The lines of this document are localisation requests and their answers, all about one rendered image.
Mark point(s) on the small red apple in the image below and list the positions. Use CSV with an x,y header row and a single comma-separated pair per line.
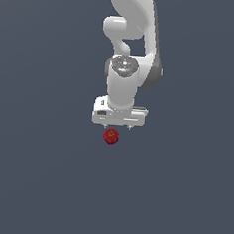
x,y
110,136

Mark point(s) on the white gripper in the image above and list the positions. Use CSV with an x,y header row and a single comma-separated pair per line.
x,y
117,116

